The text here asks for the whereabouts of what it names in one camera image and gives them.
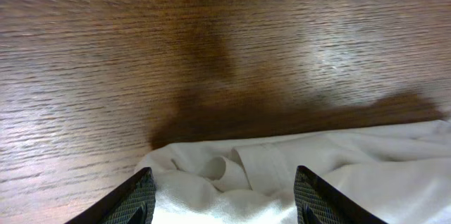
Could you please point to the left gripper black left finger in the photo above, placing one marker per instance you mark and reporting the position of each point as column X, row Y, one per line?
column 133, row 202

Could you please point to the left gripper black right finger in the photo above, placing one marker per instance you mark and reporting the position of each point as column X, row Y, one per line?
column 318, row 202

